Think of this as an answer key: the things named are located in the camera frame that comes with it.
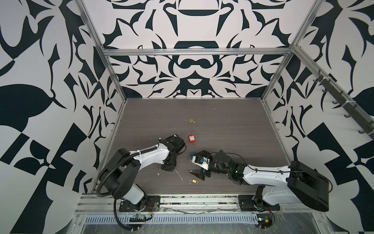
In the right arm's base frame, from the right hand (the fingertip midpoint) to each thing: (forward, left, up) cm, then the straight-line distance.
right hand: (193, 162), depth 78 cm
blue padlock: (+8, 0, -8) cm, 11 cm away
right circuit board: (-25, -33, -12) cm, 43 cm away
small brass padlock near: (-7, 0, -10) cm, 12 cm away
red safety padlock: (+19, 0, -9) cm, 21 cm away
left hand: (+5, +10, -9) cm, 14 cm away
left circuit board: (-23, +27, -11) cm, 38 cm away
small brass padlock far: (+33, +1, -8) cm, 34 cm away
